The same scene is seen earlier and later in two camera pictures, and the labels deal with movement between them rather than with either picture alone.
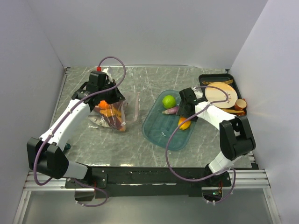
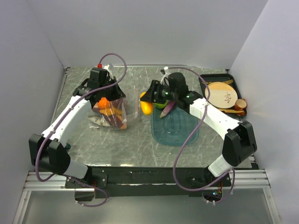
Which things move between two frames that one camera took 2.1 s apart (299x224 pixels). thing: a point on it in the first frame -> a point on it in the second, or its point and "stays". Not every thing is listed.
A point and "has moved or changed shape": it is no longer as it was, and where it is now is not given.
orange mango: (186, 125) -> (146, 107)
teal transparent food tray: (160, 128) has moved or changed shape
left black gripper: (117, 96) stays
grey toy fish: (99, 120) stays
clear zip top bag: (117, 114) stays
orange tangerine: (103, 105) stays
